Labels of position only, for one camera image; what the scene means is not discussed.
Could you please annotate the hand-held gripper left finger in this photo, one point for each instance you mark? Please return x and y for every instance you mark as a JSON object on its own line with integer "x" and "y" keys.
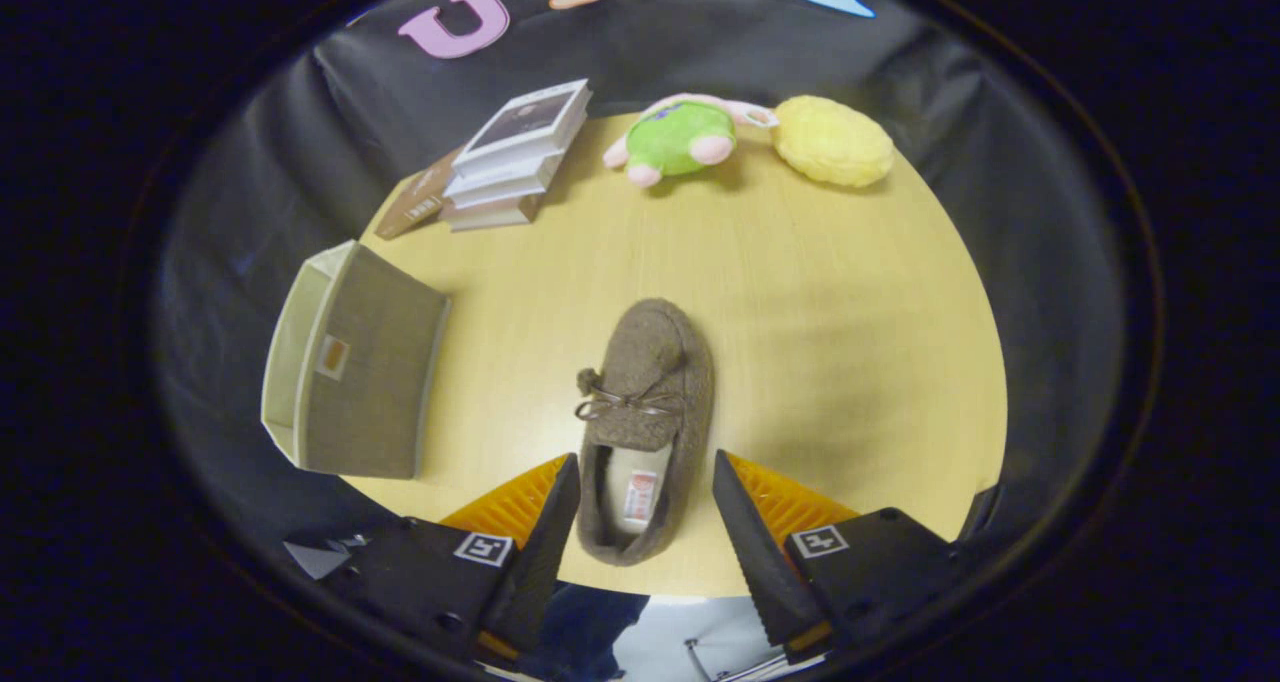
{"x": 540, "y": 562}

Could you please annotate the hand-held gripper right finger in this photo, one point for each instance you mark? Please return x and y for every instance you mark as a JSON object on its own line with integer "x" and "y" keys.
{"x": 760, "y": 562}

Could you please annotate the green and pink plush toy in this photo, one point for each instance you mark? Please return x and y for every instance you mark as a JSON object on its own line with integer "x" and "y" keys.
{"x": 680, "y": 137}

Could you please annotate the yellow plush toy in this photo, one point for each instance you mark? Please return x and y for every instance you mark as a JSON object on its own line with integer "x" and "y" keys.
{"x": 830, "y": 142}

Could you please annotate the person's blue trouser leg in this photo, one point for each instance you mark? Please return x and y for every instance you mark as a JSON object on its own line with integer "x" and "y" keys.
{"x": 590, "y": 632}

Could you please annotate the grey fabric storage box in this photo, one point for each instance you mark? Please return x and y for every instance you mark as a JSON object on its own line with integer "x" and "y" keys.
{"x": 375, "y": 362}

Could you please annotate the white book with portrait cover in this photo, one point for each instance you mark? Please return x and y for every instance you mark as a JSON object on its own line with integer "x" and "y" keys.
{"x": 520, "y": 122}

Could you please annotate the plain white book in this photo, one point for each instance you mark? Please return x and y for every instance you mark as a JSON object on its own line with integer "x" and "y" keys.
{"x": 500, "y": 187}

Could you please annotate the brown fuzzy slipper shoe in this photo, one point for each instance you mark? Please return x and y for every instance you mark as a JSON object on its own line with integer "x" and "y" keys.
{"x": 650, "y": 347}

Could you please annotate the brown book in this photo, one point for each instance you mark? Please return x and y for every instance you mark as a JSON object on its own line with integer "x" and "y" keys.
{"x": 415, "y": 202}

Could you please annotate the beige book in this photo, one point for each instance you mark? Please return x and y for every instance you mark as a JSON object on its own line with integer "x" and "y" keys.
{"x": 490, "y": 215}

